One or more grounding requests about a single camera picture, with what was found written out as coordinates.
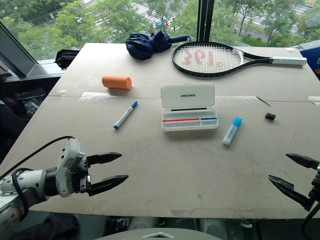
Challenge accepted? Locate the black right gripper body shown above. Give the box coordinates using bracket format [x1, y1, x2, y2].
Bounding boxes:
[308, 162, 320, 205]

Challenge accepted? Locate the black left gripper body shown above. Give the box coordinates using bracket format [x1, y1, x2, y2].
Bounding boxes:
[71, 159, 92, 196]

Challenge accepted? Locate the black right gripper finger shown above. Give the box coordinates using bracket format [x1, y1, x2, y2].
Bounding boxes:
[267, 174, 315, 212]
[285, 153, 320, 172]

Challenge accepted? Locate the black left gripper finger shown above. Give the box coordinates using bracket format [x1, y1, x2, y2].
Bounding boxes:
[88, 174, 130, 197]
[86, 151, 123, 166]

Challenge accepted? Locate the white open pencil case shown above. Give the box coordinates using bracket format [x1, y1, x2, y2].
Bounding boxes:
[160, 82, 220, 133]

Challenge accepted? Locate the blue and white marker pen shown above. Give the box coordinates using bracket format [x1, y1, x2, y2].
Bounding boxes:
[113, 100, 139, 130]

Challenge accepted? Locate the dark cloth under table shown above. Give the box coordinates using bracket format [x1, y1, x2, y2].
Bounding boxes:
[11, 213, 80, 240]

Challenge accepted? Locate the clear tape strip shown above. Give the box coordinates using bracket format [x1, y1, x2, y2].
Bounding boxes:
[78, 91, 112, 102]

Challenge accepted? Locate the thin dark stick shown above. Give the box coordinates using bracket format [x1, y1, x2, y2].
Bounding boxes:
[255, 95, 272, 108]

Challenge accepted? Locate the blue and white highlighter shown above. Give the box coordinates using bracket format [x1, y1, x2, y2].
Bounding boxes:
[222, 116, 243, 146]

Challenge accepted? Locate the orange foam cylinder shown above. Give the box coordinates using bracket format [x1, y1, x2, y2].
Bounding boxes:
[101, 75, 133, 90]

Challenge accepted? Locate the blue box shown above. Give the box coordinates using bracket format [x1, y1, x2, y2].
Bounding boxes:
[296, 39, 320, 81]

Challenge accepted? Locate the black folded bag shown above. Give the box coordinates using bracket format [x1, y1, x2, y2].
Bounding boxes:
[54, 49, 81, 70]

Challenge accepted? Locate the navy folded umbrella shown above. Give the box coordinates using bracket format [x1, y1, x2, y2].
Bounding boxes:
[125, 30, 192, 61]

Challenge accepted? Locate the black and white tennis racket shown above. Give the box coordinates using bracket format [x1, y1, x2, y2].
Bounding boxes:
[171, 40, 308, 78]

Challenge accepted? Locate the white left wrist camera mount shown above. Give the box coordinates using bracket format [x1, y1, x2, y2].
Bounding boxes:
[55, 138, 86, 198]

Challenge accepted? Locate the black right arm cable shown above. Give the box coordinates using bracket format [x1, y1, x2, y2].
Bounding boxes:
[300, 199, 320, 240]

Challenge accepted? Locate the grey slanted window frame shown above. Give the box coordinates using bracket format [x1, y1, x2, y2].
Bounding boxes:
[0, 21, 39, 78]

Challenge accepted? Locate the dark window frame post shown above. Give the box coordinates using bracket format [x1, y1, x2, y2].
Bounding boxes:
[196, 0, 215, 43]

